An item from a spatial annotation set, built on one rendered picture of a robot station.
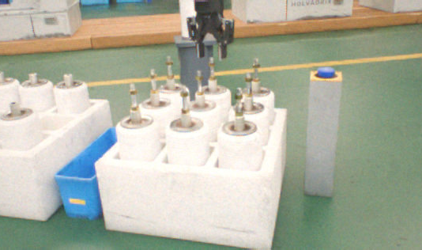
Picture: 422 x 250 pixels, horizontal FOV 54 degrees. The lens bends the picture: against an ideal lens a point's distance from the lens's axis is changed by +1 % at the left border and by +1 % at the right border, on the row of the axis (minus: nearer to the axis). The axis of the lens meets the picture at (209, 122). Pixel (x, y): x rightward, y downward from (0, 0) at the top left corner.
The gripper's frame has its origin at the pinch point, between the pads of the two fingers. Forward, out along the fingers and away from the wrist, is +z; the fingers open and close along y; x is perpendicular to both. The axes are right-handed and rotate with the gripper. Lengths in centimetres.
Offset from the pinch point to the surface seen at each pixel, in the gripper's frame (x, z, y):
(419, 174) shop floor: -29, 35, -48
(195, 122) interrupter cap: 19.8, 9.9, -10.1
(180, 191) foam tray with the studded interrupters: 28.7, 22.3, -12.4
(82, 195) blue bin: 36.5, 27.9, 12.7
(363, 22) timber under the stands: -230, 31, 36
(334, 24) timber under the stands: -214, 31, 51
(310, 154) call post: -3.2, 23.3, -27.3
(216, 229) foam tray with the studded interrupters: 25.7, 30.9, -19.4
